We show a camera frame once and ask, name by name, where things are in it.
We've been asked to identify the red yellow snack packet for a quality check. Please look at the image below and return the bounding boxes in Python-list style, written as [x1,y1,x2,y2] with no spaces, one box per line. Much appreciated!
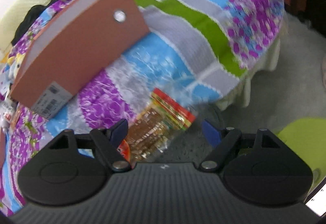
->
[117,140,131,162]

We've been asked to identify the brown sticks snack packet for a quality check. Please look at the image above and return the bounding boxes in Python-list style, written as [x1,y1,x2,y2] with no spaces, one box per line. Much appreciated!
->
[126,88,198,165]

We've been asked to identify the green cushion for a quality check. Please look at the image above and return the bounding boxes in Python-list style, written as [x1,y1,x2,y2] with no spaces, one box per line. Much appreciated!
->
[277,117,325,174]

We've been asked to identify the pink cardboard box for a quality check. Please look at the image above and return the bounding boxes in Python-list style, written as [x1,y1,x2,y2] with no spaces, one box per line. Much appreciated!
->
[10,0,149,119]

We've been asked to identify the colourful striped floral bedspread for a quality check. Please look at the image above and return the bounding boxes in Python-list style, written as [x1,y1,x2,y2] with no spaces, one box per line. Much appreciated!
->
[1,0,285,216]

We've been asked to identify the white blue plush toy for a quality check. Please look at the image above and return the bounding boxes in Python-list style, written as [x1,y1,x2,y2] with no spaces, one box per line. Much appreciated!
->
[7,53,25,83]

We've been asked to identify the black clothes pile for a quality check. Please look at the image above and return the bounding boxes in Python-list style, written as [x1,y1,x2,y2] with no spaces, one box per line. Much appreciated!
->
[11,0,58,46]

